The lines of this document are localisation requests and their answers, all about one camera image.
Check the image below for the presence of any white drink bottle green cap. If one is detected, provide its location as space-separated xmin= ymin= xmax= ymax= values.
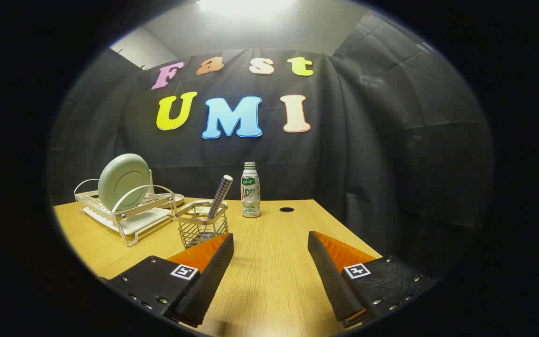
xmin=240 ymin=162 xmax=262 ymax=219

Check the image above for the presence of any pale green plate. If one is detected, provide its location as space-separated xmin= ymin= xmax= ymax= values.
xmin=97 ymin=154 xmax=151 ymax=212

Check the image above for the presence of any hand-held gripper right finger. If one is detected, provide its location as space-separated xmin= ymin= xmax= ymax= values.
xmin=308 ymin=231 xmax=438 ymax=328

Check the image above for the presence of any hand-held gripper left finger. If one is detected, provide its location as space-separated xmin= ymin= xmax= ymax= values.
xmin=106 ymin=233 xmax=234 ymax=328

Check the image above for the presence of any wire basket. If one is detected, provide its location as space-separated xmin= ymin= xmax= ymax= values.
xmin=175 ymin=200 xmax=229 ymax=249

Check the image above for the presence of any white wire dish rack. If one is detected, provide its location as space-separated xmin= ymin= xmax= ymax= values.
xmin=74 ymin=171 xmax=179 ymax=247

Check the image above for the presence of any spoon with checkered handle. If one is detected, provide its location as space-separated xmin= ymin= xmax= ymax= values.
xmin=199 ymin=175 xmax=233 ymax=237

